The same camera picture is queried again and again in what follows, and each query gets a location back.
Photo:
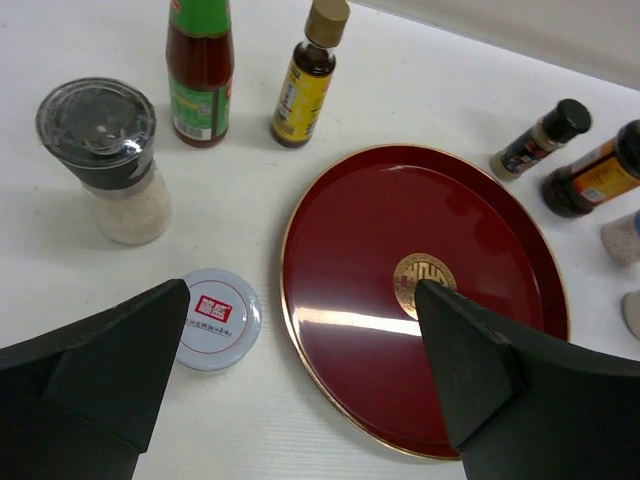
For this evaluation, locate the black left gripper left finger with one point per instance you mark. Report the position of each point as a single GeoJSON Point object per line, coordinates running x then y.
{"type": "Point", "coordinates": [81, 401]}

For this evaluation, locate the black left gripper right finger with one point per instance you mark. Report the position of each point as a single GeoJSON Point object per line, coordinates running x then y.
{"type": "Point", "coordinates": [520, 404]}

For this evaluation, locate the white-lidded sauce jar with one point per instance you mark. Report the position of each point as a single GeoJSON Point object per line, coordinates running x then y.
{"type": "Point", "coordinates": [223, 320]}

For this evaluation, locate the white pepper shaker blue label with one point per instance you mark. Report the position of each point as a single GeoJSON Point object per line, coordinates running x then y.
{"type": "Point", "coordinates": [620, 239]}

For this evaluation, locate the red-lidded dark sauce jar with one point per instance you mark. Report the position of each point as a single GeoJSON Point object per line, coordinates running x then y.
{"type": "Point", "coordinates": [609, 171]}

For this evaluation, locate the small black-capped spice bottle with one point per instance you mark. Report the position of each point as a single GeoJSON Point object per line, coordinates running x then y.
{"type": "Point", "coordinates": [568, 119]}

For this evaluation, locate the salt grinder black top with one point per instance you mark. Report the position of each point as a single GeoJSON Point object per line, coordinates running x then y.
{"type": "Point", "coordinates": [103, 130]}

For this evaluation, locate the red chili sauce bottle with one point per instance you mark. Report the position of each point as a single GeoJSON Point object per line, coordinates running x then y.
{"type": "Point", "coordinates": [200, 64]}

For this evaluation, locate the small gold-capped oil bottle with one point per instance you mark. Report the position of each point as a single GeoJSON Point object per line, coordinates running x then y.
{"type": "Point", "coordinates": [309, 74]}

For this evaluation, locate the white shaker bottle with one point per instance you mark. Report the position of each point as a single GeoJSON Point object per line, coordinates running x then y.
{"type": "Point", "coordinates": [630, 310]}

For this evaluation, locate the red round tray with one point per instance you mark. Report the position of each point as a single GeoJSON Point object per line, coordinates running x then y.
{"type": "Point", "coordinates": [362, 236]}

